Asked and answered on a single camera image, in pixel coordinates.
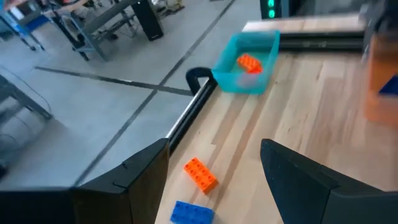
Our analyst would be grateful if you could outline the orange plastic bin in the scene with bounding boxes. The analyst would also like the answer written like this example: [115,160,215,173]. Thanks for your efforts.
[362,32,398,126]

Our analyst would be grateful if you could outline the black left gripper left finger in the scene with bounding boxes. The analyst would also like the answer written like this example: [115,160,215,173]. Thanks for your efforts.
[0,138,170,224]

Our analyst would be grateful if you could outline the black computer tower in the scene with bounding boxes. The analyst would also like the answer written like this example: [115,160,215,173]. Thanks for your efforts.
[131,0,165,42]

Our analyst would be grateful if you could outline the grey metal workbench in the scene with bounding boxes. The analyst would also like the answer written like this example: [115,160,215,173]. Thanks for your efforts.
[51,0,141,63]

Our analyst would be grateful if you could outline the grey metal table leg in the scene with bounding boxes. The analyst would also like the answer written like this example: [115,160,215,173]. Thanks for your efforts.
[0,67,53,124]

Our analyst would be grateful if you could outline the black aluminium table frame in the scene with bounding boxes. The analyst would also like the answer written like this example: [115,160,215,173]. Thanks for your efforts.
[164,30,365,156]

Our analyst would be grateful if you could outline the blue toy building block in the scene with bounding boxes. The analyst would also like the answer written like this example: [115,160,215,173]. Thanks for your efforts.
[169,200,216,224]
[377,75,398,96]

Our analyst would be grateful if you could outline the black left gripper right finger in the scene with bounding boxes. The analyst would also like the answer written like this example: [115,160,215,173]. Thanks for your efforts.
[260,138,398,224]

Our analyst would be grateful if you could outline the teal plastic bin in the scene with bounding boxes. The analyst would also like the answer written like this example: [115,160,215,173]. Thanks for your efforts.
[211,29,281,95]

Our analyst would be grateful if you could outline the orange toy building block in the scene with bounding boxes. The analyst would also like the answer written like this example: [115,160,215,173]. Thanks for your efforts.
[236,53,264,75]
[183,156,220,195]

